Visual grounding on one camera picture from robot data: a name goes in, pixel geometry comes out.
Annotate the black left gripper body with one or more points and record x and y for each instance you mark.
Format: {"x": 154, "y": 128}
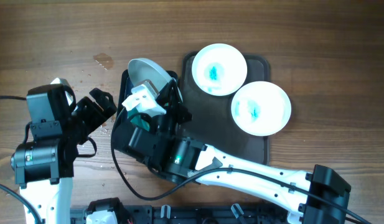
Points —
{"x": 84, "y": 118}

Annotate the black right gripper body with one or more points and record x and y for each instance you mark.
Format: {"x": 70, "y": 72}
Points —
{"x": 174, "y": 106}

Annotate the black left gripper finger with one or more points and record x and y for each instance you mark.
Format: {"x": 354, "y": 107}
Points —
{"x": 105, "y": 101}
{"x": 68, "y": 90}

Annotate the green yellow scrub sponge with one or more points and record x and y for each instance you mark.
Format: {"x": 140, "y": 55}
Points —
{"x": 139, "y": 119}

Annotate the white plate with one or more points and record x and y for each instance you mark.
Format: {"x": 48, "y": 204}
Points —
{"x": 219, "y": 69}
{"x": 142, "y": 69}
{"x": 261, "y": 108}

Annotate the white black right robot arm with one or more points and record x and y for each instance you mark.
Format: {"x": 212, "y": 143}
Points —
{"x": 320, "y": 196}

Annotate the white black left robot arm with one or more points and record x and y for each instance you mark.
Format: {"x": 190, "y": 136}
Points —
{"x": 43, "y": 167}

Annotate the small black water tray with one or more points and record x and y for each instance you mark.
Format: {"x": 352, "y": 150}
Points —
{"x": 125, "y": 91}

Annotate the large brown serving tray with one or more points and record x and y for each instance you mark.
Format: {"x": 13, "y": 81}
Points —
{"x": 212, "y": 121}

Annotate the white plate top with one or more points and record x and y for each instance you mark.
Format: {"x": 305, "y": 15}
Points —
{"x": 219, "y": 69}

